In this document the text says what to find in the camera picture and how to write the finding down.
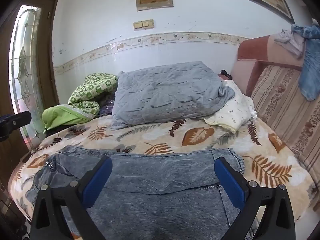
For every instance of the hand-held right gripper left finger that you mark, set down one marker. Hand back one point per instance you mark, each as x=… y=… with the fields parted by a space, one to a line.
x=97 y=185

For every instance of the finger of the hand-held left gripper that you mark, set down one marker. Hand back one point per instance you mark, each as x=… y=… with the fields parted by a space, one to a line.
x=20 y=120

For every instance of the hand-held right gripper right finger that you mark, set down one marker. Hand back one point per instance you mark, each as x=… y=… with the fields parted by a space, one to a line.
x=230 y=182

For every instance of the grey denim pants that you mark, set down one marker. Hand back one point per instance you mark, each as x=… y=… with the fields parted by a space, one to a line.
x=162 y=177

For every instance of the leaf print bed blanket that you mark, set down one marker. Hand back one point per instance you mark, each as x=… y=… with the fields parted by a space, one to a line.
x=195 y=137

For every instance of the wooden door with stained glass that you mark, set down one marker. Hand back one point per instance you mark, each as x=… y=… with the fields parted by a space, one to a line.
x=45 y=55

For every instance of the cream printed pillow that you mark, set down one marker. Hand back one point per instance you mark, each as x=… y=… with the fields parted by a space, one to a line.
x=232 y=112

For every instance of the dark purple cloth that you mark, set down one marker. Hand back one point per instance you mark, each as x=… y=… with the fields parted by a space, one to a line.
x=107 y=106

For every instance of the green patterned blanket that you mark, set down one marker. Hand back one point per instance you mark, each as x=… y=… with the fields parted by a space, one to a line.
x=92 y=87

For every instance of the striped floral sofa backrest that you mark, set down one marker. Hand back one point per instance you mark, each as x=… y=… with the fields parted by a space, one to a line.
x=280 y=105

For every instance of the small black object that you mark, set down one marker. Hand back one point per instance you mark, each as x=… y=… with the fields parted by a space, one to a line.
x=225 y=73

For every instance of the grey quilted pillow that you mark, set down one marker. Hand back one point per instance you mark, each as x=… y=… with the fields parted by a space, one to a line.
x=165 y=92

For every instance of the blue denim garment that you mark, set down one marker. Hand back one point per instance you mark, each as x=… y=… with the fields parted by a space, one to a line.
x=311 y=75

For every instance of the pale crumpled garment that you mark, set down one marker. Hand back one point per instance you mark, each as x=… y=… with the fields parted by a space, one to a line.
x=290 y=41

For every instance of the beige wall switch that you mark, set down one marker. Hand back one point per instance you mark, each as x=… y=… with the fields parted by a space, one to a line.
x=143 y=25

